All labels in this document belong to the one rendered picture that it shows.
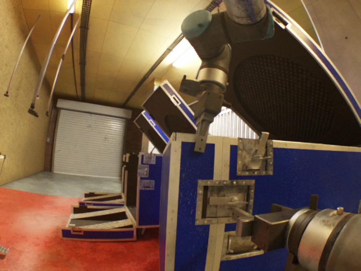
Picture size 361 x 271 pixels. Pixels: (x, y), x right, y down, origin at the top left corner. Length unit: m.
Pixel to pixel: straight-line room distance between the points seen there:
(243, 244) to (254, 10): 0.62
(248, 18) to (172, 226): 0.53
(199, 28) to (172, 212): 0.46
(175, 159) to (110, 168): 7.30
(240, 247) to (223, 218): 0.14
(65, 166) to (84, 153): 0.98
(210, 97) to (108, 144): 7.35
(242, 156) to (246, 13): 0.37
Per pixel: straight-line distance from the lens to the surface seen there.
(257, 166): 0.55
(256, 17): 0.40
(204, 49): 0.49
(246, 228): 0.31
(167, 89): 2.02
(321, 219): 0.25
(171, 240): 0.51
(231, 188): 0.52
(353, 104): 1.11
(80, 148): 7.67
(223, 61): 0.54
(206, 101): 0.44
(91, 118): 7.81
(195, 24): 0.46
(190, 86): 0.49
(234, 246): 0.59
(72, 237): 1.95
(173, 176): 0.46
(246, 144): 0.54
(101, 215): 2.47
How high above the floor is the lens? 0.88
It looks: 9 degrees up
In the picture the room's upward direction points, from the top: 3 degrees clockwise
